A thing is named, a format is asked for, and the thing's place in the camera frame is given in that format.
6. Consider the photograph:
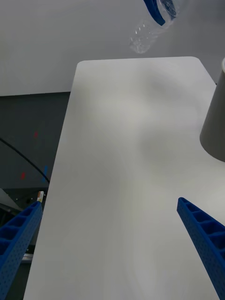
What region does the clear bottle with green cap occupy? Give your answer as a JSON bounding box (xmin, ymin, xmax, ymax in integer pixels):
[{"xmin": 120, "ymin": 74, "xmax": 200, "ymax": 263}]
[{"xmin": 128, "ymin": 0, "xmax": 181, "ymax": 54}]

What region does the thin black cable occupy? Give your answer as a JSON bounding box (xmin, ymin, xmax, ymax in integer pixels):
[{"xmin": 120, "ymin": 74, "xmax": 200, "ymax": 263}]
[{"xmin": 0, "ymin": 137, "xmax": 51, "ymax": 184}]

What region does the grey plastic bin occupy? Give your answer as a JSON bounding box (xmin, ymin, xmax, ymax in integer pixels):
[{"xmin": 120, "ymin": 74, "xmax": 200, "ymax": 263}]
[{"xmin": 199, "ymin": 57, "xmax": 225, "ymax": 163}]

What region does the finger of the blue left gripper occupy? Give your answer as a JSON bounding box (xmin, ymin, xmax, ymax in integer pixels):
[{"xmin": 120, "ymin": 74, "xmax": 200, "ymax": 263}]
[
  {"xmin": 164, "ymin": 0, "xmax": 177, "ymax": 20},
  {"xmin": 143, "ymin": 0, "xmax": 166, "ymax": 26}
]

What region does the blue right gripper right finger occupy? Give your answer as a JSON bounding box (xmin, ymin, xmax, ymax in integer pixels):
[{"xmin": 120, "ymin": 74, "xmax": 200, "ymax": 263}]
[{"xmin": 177, "ymin": 197, "xmax": 225, "ymax": 300}]

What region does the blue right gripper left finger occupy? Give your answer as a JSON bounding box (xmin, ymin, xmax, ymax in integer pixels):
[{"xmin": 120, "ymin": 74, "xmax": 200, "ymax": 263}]
[{"xmin": 0, "ymin": 201, "xmax": 44, "ymax": 300}]

